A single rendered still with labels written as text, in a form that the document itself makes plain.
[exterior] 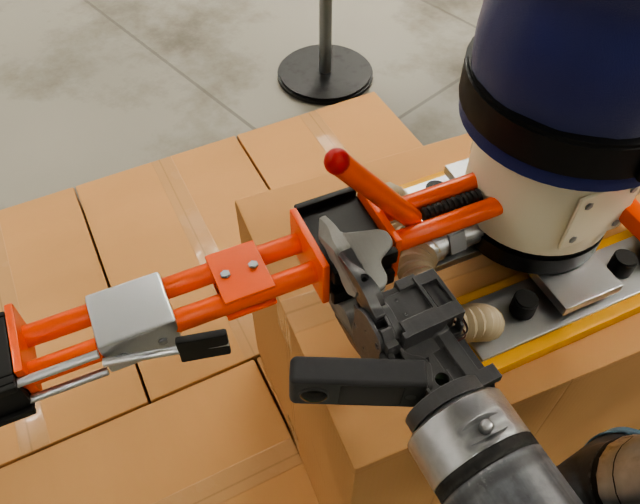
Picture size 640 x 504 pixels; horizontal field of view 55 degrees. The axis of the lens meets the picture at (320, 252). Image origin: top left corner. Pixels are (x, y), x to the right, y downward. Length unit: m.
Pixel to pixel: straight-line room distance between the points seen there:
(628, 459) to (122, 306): 0.45
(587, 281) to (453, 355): 0.26
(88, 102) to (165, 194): 1.31
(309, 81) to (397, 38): 0.54
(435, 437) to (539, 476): 0.08
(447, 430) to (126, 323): 0.29
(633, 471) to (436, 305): 0.20
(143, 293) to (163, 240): 0.77
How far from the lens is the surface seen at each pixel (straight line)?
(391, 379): 0.51
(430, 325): 0.53
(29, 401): 0.59
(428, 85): 2.67
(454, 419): 0.49
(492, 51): 0.58
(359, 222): 0.62
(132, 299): 0.58
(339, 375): 0.51
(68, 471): 1.14
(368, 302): 0.52
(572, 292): 0.73
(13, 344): 0.58
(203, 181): 1.46
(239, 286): 0.57
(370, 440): 0.65
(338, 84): 2.59
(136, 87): 2.73
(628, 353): 0.78
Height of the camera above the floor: 1.55
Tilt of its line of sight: 51 degrees down
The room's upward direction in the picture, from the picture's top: straight up
